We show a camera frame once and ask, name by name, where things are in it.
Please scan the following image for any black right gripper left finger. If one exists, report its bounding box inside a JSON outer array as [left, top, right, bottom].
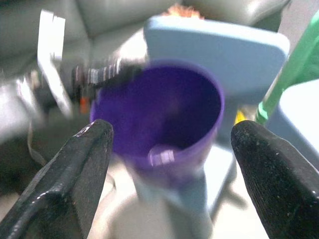
[[0, 119, 114, 239]]

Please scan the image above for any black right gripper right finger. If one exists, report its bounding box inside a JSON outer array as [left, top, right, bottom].
[[230, 120, 319, 239]]

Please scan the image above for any purple plastic rubbish bin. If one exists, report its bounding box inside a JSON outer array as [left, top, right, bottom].
[[89, 59, 225, 190]]

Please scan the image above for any dark green leather sofa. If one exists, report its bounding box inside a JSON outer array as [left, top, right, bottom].
[[0, 0, 292, 120]]

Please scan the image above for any small yellow object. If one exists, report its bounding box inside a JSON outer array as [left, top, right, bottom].
[[234, 111, 246, 125]]

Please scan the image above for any peach crumpled cloth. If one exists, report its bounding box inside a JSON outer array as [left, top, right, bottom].
[[166, 3, 205, 19]]

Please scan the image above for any green plastic stool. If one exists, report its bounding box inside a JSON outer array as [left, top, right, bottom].
[[255, 14, 319, 125]]

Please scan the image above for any light blue plastic chair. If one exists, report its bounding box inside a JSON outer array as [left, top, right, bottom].
[[94, 16, 291, 239]]

